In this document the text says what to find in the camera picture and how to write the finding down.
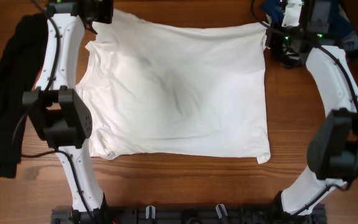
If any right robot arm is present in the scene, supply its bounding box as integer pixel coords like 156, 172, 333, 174
260, 0, 358, 220

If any left black cable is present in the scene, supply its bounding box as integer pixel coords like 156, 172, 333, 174
11, 0, 98, 224

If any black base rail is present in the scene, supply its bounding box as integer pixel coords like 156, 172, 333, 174
50, 203, 328, 224

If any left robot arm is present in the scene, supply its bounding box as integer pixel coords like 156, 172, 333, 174
20, 0, 114, 223

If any folded navy blue garment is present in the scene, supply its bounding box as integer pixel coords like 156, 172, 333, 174
259, 0, 354, 39

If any white t-shirt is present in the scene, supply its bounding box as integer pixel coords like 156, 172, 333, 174
76, 10, 271, 164

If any folded grey garment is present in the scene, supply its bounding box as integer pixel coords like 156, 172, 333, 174
265, 3, 358, 54

